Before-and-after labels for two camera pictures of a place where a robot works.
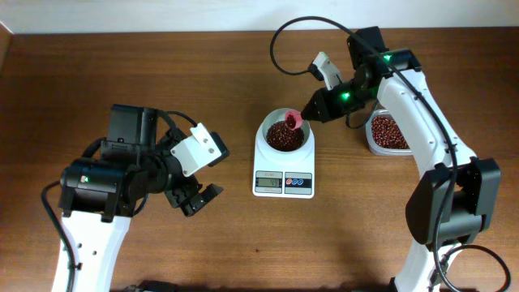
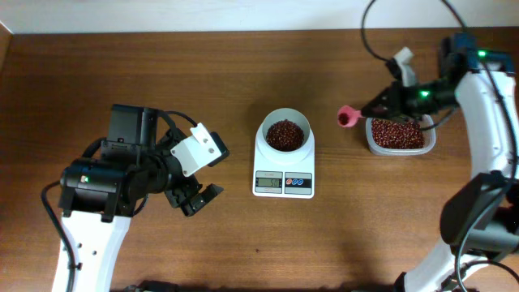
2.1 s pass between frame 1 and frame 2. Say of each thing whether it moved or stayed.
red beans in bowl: stayed
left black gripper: stayed
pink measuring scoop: moved
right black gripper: moved
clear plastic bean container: stayed
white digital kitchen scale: stayed
